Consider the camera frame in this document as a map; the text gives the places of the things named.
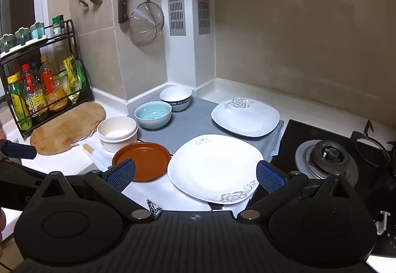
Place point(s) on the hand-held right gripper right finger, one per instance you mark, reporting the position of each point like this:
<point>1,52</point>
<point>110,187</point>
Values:
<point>269,178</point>

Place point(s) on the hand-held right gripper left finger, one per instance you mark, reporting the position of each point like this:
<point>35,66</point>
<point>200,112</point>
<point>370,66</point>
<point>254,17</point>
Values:
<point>122,174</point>

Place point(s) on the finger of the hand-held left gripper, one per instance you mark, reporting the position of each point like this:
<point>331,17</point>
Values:
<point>20,150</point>

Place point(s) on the white round plate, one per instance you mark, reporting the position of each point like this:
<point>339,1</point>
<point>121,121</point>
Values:
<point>174,94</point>

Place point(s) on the brown round plate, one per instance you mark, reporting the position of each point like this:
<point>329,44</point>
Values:
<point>145,158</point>

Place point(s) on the chopsticks in paper sleeve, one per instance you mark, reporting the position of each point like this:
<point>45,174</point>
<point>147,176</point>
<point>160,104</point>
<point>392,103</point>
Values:
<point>92,154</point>

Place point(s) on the wooden cutting board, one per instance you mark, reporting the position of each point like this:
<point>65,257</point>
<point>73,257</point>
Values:
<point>62,127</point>

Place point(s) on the green bottle with yellow cap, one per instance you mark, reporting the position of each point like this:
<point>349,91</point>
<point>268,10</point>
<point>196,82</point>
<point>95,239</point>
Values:
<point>17,102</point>

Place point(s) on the black glass gas stove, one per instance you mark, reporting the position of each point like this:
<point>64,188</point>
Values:
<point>294,133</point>

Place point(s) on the white spoon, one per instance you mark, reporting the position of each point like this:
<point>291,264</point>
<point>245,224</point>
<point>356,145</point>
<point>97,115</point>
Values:
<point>82,139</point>

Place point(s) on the blue patterned white cloth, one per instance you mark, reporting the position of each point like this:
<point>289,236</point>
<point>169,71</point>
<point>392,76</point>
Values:
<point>173,198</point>

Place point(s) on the large white floral square plate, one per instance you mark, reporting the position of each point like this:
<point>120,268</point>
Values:
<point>213,164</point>

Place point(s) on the sauce bottle with red cap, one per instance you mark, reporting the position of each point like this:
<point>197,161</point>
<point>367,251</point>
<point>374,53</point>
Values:
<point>32,93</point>

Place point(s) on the metal stove burner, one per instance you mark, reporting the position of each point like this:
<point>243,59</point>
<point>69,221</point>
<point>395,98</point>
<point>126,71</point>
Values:
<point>328,152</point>

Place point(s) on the small white floral square plate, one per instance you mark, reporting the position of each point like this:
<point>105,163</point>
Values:
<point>244,118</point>

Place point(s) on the light blue bowl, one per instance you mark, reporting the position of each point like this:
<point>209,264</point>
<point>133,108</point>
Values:
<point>151,113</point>

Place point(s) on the grey mat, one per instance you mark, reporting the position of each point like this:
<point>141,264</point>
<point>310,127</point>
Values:
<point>191,124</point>

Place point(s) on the yellow green snack packets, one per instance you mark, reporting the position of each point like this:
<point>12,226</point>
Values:
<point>73,78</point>

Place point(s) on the white seasoning jar tray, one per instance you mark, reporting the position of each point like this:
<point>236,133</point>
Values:
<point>24,46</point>

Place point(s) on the green lidded seasoning jar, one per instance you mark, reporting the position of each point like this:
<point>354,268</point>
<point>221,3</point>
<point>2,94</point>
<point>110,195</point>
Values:
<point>6,42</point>
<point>21,34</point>
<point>37,30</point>

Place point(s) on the black iron pan support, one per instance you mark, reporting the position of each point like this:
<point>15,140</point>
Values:
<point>369,130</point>

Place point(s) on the white stove knob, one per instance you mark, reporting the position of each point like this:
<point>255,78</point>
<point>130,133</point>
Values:
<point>381,226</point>

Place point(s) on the spice bottle with green cap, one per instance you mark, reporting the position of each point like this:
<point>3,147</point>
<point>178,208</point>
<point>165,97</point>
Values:
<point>57,25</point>

